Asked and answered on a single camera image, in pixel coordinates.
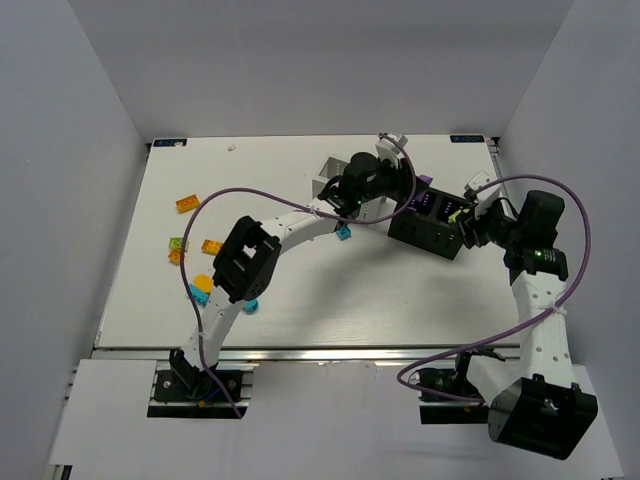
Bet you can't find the purple half-round lego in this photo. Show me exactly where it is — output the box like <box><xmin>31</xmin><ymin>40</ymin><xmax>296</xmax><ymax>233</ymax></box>
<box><xmin>418</xmin><ymin>175</ymin><xmax>433</xmax><ymax>186</ymax></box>

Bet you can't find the cyan rounded lego brick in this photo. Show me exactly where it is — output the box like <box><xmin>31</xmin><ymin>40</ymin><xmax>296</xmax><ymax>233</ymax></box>
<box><xmin>243</xmin><ymin>299</ymin><xmax>259</xmax><ymax>314</ymax></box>

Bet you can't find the small orange lego brick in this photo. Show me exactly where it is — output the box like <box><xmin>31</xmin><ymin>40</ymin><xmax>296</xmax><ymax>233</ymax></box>
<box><xmin>201</xmin><ymin>239</ymin><xmax>224</xmax><ymax>256</ymax></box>

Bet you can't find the orange rounded lego brick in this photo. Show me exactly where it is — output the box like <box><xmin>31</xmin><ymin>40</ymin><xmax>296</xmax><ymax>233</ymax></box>
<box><xmin>192</xmin><ymin>274</ymin><xmax>214</xmax><ymax>294</ymax></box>

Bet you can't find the cyan lego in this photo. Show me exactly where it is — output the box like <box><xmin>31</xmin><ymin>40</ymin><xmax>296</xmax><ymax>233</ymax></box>
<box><xmin>189</xmin><ymin>284</ymin><xmax>210</xmax><ymax>306</ymax></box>

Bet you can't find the small green curved lego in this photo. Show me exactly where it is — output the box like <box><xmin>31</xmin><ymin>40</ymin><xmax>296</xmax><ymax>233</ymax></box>
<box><xmin>168</xmin><ymin>237</ymin><xmax>190</xmax><ymax>252</ymax></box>

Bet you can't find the green curved lego brick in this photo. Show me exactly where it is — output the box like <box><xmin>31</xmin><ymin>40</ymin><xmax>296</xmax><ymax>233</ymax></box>
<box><xmin>447</xmin><ymin>210</ymin><xmax>463</xmax><ymax>224</ymax></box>

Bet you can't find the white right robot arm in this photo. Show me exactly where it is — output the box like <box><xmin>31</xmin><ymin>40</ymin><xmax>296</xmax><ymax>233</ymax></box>
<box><xmin>456</xmin><ymin>190</ymin><xmax>598</xmax><ymax>460</ymax></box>

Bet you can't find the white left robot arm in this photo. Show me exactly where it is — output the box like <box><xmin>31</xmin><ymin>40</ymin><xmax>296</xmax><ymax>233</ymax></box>
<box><xmin>170</xmin><ymin>145</ymin><xmax>417</xmax><ymax>390</ymax></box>

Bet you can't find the white two-compartment container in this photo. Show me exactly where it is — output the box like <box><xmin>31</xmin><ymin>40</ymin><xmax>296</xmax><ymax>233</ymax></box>
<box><xmin>311</xmin><ymin>156</ymin><xmax>386</xmax><ymax>221</ymax></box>

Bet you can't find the black two-compartment container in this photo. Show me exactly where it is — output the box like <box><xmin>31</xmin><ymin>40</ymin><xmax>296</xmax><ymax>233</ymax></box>
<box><xmin>387</xmin><ymin>187</ymin><xmax>470</xmax><ymax>260</ymax></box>

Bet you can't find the cyan hollow lego brick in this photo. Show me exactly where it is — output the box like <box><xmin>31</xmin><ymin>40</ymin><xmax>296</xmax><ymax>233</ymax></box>
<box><xmin>336</xmin><ymin>225</ymin><xmax>352</xmax><ymax>241</ymax></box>

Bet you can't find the blue right corner sticker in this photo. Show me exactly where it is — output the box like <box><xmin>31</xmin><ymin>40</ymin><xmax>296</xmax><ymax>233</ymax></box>
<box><xmin>449</xmin><ymin>134</ymin><xmax>485</xmax><ymax>143</ymax></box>

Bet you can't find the blue corner sticker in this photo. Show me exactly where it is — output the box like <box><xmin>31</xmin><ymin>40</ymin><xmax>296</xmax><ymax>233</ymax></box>
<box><xmin>449</xmin><ymin>134</ymin><xmax>485</xmax><ymax>143</ymax></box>
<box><xmin>152</xmin><ymin>138</ymin><xmax>187</xmax><ymax>148</ymax></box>

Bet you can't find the orange rectangular lego brick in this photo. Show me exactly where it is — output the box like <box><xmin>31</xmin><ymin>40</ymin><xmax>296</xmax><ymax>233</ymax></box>
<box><xmin>175</xmin><ymin>194</ymin><xmax>201</xmax><ymax>214</ymax></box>

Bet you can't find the small orange square lego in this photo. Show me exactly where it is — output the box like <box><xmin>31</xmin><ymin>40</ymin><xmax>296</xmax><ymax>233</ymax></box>
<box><xmin>168</xmin><ymin>249</ymin><xmax>186</xmax><ymax>265</ymax></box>

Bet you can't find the blue left corner sticker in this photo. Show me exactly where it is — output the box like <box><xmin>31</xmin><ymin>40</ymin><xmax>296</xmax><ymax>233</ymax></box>
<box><xmin>152</xmin><ymin>138</ymin><xmax>187</xmax><ymax>148</ymax></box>

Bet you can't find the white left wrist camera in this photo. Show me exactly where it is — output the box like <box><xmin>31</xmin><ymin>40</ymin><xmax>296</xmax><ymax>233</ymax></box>
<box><xmin>375</xmin><ymin>133</ymin><xmax>408</xmax><ymax>168</ymax></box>

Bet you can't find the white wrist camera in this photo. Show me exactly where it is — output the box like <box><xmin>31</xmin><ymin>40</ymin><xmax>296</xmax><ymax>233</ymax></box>
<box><xmin>375</xmin><ymin>133</ymin><xmax>408</xmax><ymax>168</ymax></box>
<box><xmin>464</xmin><ymin>171</ymin><xmax>499</xmax><ymax>217</ymax></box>

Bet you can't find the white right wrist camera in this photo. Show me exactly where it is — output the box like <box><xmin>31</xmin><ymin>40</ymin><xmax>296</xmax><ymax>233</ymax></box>
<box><xmin>464</xmin><ymin>171</ymin><xmax>499</xmax><ymax>217</ymax></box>

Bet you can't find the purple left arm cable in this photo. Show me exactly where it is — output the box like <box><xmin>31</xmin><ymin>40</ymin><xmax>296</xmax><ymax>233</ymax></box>
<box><xmin>177</xmin><ymin>131</ymin><xmax>417</xmax><ymax>419</ymax></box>

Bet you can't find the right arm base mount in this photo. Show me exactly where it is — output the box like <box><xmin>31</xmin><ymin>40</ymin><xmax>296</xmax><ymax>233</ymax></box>
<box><xmin>417</xmin><ymin>347</ymin><xmax>505</xmax><ymax>425</ymax></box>

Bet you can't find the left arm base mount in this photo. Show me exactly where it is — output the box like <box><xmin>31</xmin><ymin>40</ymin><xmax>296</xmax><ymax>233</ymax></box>
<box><xmin>147</xmin><ymin>365</ymin><xmax>253</xmax><ymax>420</ymax></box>

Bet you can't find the aluminium front rail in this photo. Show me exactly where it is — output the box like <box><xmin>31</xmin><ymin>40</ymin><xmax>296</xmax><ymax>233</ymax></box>
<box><xmin>92</xmin><ymin>344</ymin><xmax>524</xmax><ymax>365</ymax></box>

